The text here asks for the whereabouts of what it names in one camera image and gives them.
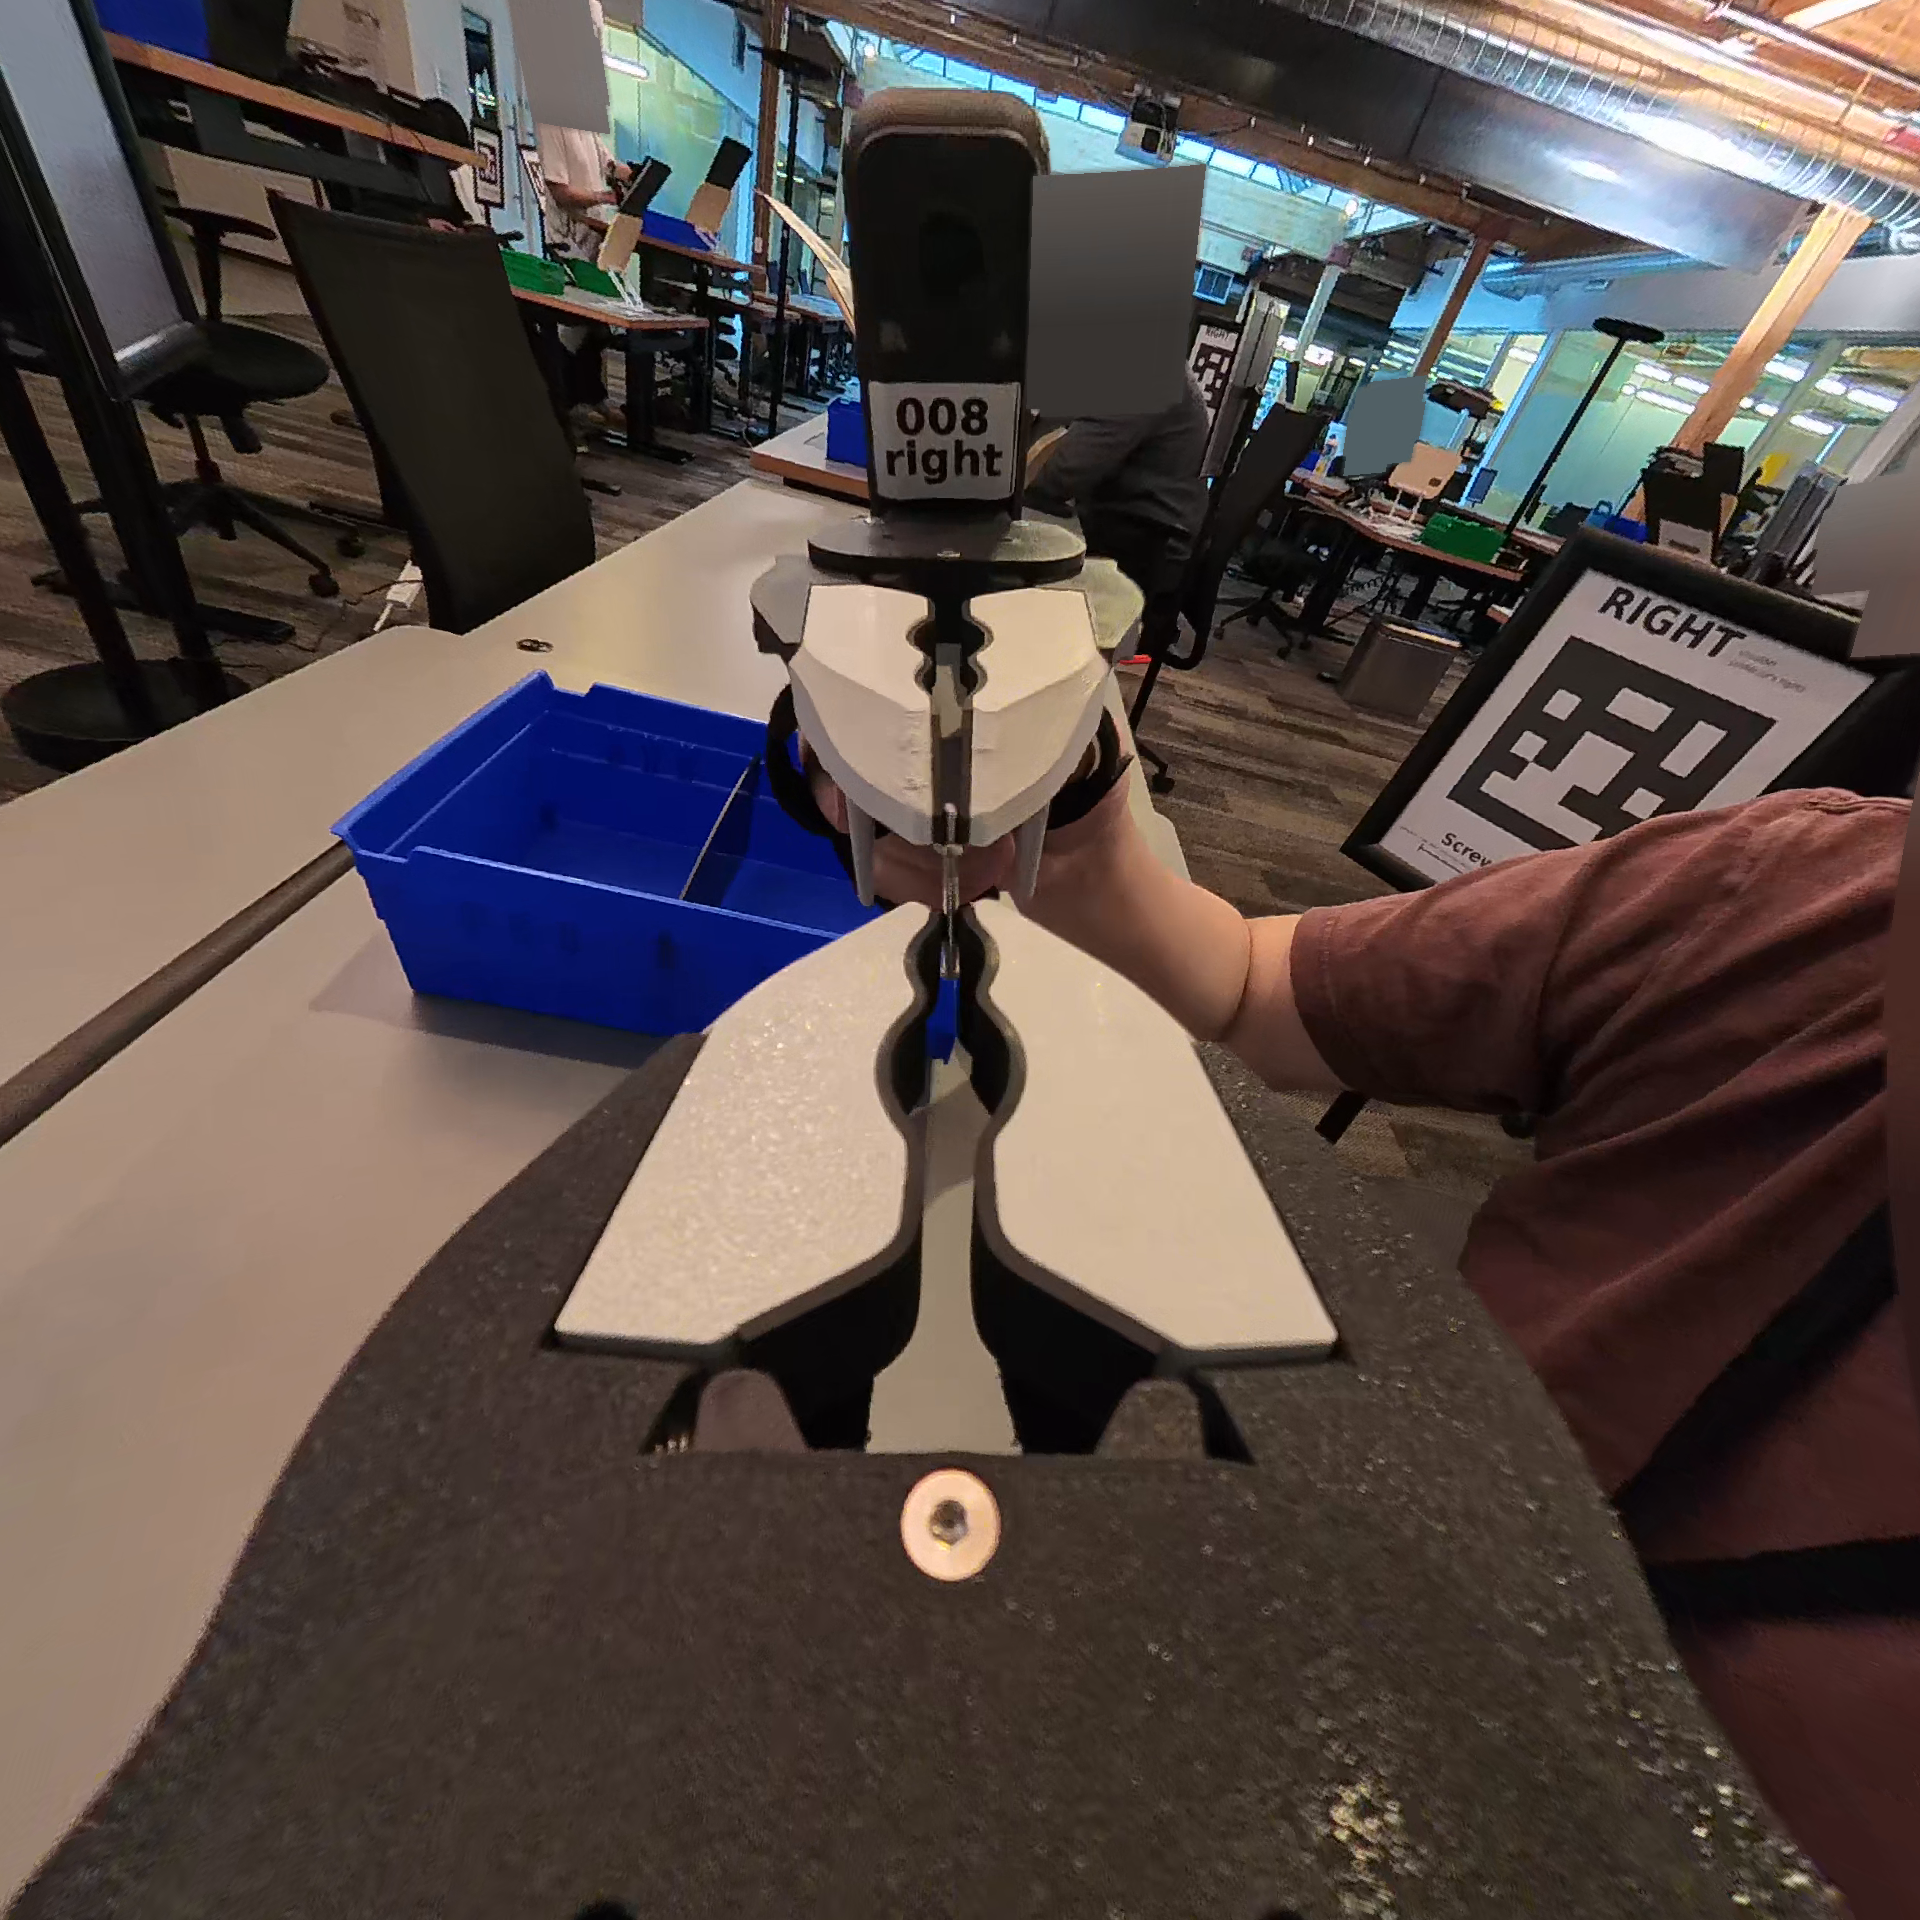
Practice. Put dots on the wooden top desk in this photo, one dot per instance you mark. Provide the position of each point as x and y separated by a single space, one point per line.
616 308

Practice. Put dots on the ceiling mounted camera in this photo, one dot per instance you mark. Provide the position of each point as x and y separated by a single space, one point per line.
1149 134

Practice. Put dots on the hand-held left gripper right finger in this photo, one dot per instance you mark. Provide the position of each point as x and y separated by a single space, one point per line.
1154 1185

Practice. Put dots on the small metal bolt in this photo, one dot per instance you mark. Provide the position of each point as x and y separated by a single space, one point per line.
950 863

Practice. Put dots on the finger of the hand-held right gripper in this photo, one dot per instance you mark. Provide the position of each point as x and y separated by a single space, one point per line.
1037 704
863 692

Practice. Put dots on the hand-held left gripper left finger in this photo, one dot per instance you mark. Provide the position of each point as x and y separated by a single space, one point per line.
751 1170

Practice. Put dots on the black mesh office chair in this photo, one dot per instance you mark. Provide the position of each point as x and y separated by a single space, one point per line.
451 421

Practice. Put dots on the green plastic bin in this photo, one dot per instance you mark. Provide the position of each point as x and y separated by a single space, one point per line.
1463 534
547 271

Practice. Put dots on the grey trash can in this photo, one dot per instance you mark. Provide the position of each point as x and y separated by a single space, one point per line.
1397 668

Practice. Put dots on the framed black white marker sign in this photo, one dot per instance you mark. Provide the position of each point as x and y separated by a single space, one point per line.
1621 721

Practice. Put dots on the black swivel office chair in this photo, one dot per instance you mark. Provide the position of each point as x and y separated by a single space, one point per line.
224 376

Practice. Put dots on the person's right hand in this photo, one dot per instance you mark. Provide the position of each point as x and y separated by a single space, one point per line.
1119 909

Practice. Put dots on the person's right forearm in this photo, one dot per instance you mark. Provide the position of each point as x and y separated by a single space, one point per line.
1499 945

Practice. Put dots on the white power strip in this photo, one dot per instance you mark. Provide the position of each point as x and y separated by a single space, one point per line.
403 597

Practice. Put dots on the person's maroon shirt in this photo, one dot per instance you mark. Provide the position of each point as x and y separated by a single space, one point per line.
1770 1725

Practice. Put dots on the black floor lamp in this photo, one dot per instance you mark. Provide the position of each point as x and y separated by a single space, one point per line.
1627 330

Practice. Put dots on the whiteboard on black stand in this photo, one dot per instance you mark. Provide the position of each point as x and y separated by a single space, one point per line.
75 225

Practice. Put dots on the small marker sign board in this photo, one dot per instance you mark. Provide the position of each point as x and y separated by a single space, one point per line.
1218 368

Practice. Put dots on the blue plastic bin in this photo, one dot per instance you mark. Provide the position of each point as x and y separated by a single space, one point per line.
570 902

